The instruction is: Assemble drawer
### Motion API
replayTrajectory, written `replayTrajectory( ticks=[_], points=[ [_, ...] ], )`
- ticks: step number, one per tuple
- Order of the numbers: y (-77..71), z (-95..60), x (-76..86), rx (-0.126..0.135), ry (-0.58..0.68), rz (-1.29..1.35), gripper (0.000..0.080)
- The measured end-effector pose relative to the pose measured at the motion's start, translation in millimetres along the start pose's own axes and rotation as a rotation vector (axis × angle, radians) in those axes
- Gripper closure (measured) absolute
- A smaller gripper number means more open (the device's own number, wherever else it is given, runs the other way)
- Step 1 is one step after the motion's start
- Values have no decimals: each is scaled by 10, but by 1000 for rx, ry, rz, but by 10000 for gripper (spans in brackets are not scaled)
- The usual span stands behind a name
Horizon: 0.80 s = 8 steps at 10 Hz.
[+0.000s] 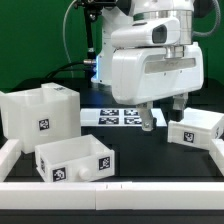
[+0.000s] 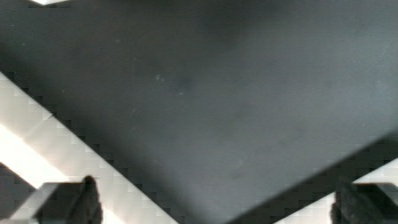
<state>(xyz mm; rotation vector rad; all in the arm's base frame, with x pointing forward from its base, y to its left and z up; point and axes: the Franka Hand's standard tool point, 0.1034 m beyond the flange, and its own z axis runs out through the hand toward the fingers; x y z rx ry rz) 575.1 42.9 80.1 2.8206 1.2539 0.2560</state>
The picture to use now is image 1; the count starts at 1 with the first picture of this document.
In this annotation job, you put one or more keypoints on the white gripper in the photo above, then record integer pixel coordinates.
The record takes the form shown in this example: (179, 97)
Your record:
(145, 74)

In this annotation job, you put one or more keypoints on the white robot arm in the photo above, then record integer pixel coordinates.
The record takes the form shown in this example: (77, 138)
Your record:
(197, 18)

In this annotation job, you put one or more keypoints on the white drawer with knob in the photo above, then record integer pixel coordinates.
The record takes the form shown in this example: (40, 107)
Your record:
(80, 159)

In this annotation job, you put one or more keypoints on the large white drawer cabinet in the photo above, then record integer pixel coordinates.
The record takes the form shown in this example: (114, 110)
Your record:
(41, 115)

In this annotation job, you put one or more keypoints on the white marker tag board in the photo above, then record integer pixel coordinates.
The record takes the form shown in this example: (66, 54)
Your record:
(112, 117)

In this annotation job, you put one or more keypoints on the white right rail block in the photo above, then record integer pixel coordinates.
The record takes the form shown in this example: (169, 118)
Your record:
(217, 153)

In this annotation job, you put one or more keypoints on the white rail block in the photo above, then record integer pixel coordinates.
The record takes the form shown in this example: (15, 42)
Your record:
(9, 154)
(217, 153)

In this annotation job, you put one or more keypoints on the white front rail bar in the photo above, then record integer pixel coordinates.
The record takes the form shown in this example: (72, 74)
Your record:
(113, 196)

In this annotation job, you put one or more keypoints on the black camera stand pole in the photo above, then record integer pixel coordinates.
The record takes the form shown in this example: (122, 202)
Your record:
(92, 10)

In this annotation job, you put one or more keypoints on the white left rail block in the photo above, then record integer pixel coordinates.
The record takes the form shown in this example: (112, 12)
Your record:
(9, 154)

